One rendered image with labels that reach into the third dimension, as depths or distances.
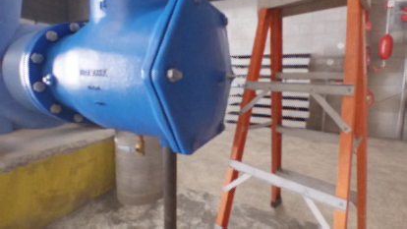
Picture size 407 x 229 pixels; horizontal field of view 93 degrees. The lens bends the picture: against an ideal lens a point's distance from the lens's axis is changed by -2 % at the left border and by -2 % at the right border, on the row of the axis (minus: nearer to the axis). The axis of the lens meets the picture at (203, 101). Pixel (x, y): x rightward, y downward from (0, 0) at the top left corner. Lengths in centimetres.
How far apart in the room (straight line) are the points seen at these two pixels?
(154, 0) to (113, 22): 15
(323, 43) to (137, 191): 351
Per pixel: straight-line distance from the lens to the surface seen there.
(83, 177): 156
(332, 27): 402
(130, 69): 62
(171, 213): 101
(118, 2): 77
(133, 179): 143
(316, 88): 74
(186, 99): 59
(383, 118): 413
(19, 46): 141
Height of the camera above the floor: 83
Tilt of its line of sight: 6 degrees down
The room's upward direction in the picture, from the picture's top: 1 degrees clockwise
